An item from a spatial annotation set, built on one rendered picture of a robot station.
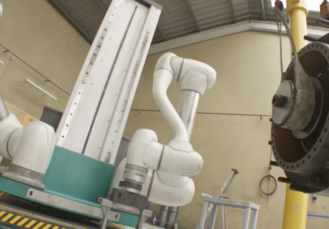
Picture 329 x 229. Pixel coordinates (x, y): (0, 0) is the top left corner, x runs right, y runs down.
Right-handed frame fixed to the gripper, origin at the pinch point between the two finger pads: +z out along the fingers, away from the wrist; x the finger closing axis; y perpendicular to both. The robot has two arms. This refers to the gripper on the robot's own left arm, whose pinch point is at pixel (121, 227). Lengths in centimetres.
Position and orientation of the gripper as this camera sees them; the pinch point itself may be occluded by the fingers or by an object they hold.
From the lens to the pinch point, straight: 99.0
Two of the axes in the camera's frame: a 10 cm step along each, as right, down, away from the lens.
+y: 4.8, -2.6, -8.4
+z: -2.3, 8.9, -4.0
